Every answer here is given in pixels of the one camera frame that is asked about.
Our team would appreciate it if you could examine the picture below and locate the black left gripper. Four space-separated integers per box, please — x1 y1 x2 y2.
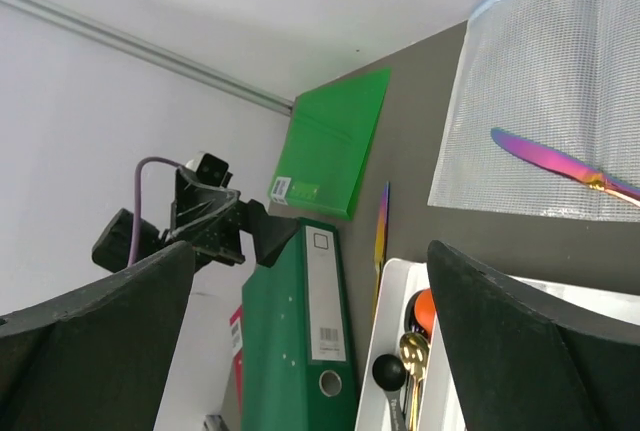
91 153 300 272

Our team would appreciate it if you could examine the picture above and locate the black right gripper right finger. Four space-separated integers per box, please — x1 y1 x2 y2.
427 241 639 430

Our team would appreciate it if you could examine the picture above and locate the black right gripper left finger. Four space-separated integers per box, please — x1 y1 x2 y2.
1 242 195 430

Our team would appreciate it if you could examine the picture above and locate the iridescent knife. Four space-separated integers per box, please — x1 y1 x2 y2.
490 128 639 207
372 181 390 317

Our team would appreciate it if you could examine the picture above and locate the white cutlery tray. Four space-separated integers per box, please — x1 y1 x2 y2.
355 258 639 430

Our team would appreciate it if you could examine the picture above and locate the magenta folder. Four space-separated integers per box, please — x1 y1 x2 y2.
230 306 243 406

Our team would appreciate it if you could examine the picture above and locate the gold spoon in tray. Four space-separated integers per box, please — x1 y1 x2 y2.
399 332 430 431

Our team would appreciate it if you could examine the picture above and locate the orange spoon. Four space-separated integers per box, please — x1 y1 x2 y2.
414 288 436 340

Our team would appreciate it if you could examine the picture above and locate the glossy black spoon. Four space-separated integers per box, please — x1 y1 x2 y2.
404 290 430 341

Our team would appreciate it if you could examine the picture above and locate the light green plastic folder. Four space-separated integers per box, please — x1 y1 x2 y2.
268 68 391 219

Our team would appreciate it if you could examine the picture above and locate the black measuring spoon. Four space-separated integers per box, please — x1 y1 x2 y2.
372 354 407 431

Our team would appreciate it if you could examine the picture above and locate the clear mesh zip pouch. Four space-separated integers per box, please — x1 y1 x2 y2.
428 0 639 222

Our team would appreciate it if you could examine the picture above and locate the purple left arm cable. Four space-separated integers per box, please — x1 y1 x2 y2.
127 156 181 268

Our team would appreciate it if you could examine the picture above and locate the dark green ring binder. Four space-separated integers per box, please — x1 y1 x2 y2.
241 219 359 430

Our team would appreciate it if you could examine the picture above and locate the aluminium frame rail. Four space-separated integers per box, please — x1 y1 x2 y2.
1 0 294 116

